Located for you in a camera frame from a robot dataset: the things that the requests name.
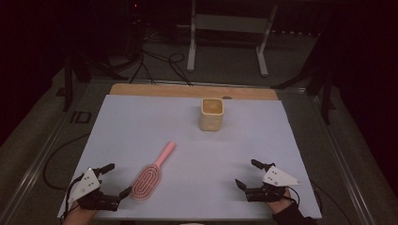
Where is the pink hairbrush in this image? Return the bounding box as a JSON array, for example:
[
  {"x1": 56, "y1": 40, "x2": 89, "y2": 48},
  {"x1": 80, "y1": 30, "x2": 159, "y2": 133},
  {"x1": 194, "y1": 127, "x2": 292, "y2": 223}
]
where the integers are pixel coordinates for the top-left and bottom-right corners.
[{"x1": 130, "y1": 141, "x2": 177, "y2": 202}]

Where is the person's right hand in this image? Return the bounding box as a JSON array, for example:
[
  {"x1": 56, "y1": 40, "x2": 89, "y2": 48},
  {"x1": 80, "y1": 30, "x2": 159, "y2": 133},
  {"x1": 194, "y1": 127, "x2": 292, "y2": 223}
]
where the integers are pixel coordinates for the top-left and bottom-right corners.
[{"x1": 267, "y1": 188, "x2": 297, "y2": 216}]

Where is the white metal stand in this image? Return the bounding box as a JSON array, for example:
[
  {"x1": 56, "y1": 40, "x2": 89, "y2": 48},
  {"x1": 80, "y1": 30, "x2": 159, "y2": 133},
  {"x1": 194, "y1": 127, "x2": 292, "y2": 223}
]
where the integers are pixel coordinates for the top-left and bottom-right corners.
[{"x1": 186, "y1": 0, "x2": 280, "y2": 79}]

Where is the white table cover sheet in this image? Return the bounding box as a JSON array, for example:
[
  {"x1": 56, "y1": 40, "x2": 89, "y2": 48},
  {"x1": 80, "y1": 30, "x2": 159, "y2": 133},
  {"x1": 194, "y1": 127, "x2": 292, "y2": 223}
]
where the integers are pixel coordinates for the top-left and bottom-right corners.
[{"x1": 56, "y1": 94, "x2": 323, "y2": 220}]

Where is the left hand-held gripper cable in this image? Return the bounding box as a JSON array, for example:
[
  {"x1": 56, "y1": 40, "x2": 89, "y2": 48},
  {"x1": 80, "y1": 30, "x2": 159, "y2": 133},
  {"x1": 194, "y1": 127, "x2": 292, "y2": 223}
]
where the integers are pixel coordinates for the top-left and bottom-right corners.
[{"x1": 58, "y1": 174, "x2": 84, "y2": 223}]

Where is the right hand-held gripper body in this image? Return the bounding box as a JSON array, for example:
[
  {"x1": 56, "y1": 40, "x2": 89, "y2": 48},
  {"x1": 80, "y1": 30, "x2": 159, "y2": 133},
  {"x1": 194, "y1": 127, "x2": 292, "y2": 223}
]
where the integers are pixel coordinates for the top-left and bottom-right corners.
[{"x1": 244, "y1": 162, "x2": 303, "y2": 203}]

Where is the black floor cable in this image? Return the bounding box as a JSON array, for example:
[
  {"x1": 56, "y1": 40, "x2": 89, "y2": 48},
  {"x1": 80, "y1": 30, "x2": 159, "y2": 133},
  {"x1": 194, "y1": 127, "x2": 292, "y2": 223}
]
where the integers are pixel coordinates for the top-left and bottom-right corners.
[
  {"x1": 42, "y1": 133, "x2": 91, "y2": 191},
  {"x1": 168, "y1": 52, "x2": 194, "y2": 87},
  {"x1": 310, "y1": 181, "x2": 354, "y2": 225},
  {"x1": 129, "y1": 50, "x2": 158, "y2": 86}
]

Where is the person's left hand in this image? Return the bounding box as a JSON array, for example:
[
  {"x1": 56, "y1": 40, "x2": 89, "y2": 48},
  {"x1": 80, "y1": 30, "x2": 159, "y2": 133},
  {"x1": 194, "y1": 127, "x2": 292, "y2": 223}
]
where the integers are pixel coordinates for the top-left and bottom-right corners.
[{"x1": 61, "y1": 201, "x2": 99, "y2": 225}]

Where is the metal floor rail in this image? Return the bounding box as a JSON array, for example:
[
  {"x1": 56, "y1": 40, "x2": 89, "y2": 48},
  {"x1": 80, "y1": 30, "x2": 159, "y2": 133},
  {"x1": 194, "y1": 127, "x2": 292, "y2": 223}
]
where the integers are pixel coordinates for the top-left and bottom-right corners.
[
  {"x1": 0, "y1": 79, "x2": 109, "y2": 225},
  {"x1": 304, "y1": 88, "x2": 381, "y2": 225}
]

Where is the black tripod stand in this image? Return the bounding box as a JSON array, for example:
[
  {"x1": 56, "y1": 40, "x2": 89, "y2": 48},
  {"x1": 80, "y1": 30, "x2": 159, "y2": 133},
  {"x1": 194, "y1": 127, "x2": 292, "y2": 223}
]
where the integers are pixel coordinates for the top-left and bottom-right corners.
[
  {"x1": 61, "y1": 51, "x2": 130, "y2": 113},
  {"x1": 271, "y1": 27, "x2": 337, "y2": 126}
]

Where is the hand-held gripper cable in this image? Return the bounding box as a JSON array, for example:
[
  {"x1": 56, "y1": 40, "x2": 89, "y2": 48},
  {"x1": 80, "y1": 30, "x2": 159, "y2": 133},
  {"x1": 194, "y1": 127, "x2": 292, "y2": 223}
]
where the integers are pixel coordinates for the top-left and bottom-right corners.
[
  {"x1": 58, "y1": 174, "x2": 84, "y2": 223},
  {"x1": 284, "y1": 185, "x2": 301, "y2": 206}
]

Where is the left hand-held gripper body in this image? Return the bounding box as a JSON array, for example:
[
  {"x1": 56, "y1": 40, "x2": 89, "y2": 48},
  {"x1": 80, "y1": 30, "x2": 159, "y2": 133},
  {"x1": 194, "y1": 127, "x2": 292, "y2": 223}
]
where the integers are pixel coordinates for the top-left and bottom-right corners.
[{"x1": 67, "y1": 167, "x2": 122, "y2": 212}]

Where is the beige square cup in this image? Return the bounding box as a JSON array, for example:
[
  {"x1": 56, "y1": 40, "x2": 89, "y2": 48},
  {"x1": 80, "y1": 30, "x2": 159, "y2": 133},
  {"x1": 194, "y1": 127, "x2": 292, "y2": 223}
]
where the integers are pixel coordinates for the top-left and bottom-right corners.
[{"x1": 199, "y1": 97, "x2": 225, "y2": 132}]

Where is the right hand-held gripper cable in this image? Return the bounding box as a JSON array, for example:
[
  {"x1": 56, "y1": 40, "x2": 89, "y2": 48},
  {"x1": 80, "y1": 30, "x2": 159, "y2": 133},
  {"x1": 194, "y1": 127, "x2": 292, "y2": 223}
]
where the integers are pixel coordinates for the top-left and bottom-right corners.
[{"x1": 284, "y1": 185, "x2": 301, "y2": 206}]

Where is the wooden table board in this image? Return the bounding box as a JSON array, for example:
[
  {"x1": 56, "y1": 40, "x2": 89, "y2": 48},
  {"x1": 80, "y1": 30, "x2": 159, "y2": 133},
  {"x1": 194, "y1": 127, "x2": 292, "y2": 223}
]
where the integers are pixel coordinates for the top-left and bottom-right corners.
[{"x1": 109, "y1": 82, "x2": 279, "y2": 101}]

